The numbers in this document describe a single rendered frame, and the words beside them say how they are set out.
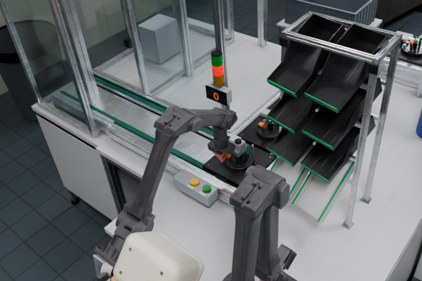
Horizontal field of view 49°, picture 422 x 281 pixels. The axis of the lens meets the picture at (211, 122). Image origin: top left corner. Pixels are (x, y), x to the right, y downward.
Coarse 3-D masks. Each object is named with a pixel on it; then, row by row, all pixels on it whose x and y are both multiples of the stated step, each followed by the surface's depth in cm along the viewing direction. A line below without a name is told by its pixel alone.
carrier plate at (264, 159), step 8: (248, 144) 218; (256, 152) 214; (264, 152) 213; (208, 160) 212; (216, 160) 212; (256, 160) 210; (264, 160) 209; (272, 160) 209; (208, 168) 208; (216, 168) 208; (224, 168) 207; (224, 176) 203; (232, 176) 203; (240, 176) 202
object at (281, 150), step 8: (280, 136) 183; (288, 136) 182; (296, 136) 180; (304, 136) 179; (272, 144) 181; (280, 144) 181; (288, 144) 180; (296, 144) 178; (304, 144) 177; (272, 152) 179; (280, 152) 179; (288, 152) 178; (296, 152) 176; (304, 152) 175; (288, 160) 176; (296, 160) 173
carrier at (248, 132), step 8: (264, 112) 233; (256, 120) 232; (264, 120) 226; (248, 128) 228; (256, 128) 224; (272, 128) 222; (240, 136) 224; (248, 136) 223; (256, 136) 223; (264, 136) 219; (272, 136) 219; (256, 144) 218; (264, 144) 218
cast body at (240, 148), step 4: (236, 140) 202; (240, 140) 202; (244, 140) 203; (236, 144) 202; (240, 144) 202; (244, 144) 204; (236, 148) 203; (240, 148) 202; (244, 148) 205; (236, 152) 202; (240, 152) 203; (236, 156) 204
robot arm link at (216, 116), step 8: (192, 112) 149; (200, 112) 156; (208, 112) 163; (216, 112) 170; (224, 112) 177; (192, 120) 144; (200, 120) 146; (208, 120) 163; (216, 120) 170; (224, 120) 176; (192, 128) 143; (200, 128) 149
